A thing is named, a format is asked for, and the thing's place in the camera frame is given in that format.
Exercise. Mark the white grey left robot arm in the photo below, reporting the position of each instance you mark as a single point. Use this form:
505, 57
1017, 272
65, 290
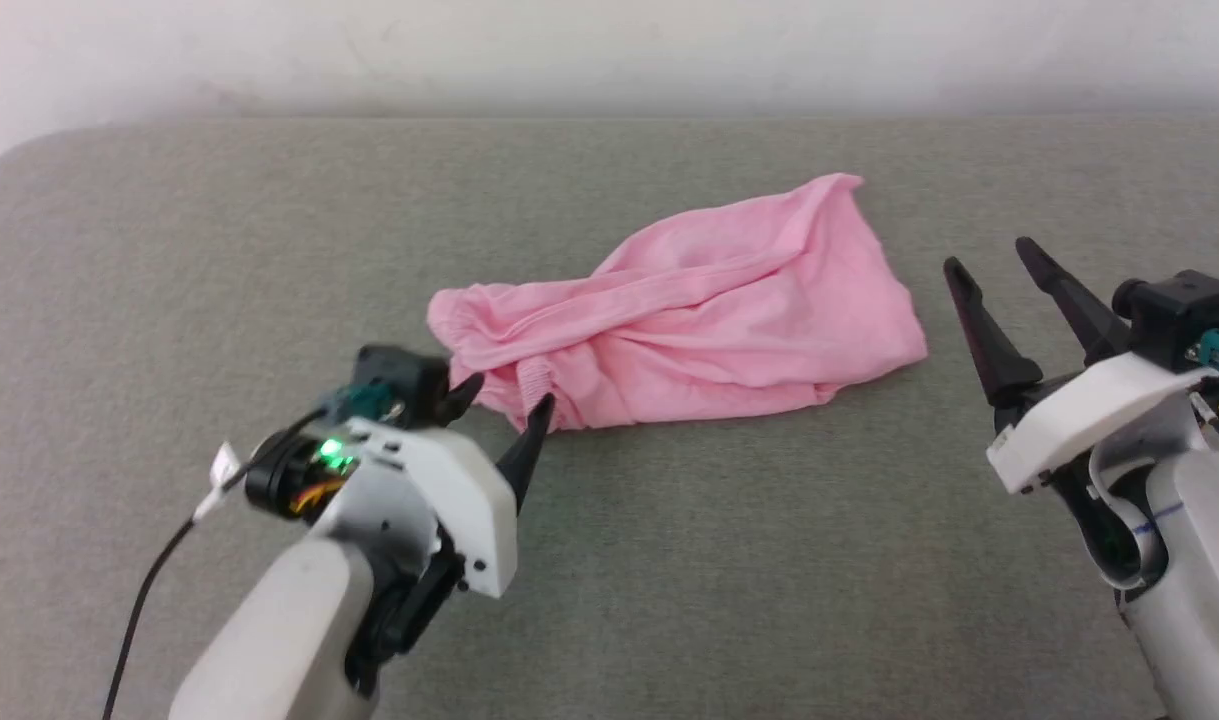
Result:
279, 630

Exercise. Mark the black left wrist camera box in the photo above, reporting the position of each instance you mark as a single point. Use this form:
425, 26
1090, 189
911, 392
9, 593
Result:
404, 380

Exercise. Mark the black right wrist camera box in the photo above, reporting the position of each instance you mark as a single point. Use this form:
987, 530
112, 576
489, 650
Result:
1184, 315

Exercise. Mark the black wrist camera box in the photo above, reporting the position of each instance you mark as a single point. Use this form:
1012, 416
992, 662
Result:
1184, 315
404, 380

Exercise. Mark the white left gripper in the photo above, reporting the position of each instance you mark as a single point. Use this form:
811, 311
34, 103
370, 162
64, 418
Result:
459, 500

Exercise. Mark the grey-green fabric sofa seat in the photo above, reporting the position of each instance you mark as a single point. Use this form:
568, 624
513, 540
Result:
669, 560

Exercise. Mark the pink garment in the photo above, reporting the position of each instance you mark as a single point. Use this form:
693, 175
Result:
709, 320

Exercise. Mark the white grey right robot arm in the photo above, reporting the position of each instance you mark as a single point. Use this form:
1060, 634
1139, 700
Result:
1199, 540

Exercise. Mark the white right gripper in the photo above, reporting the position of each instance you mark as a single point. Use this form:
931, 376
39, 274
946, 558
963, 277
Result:
1089, 410

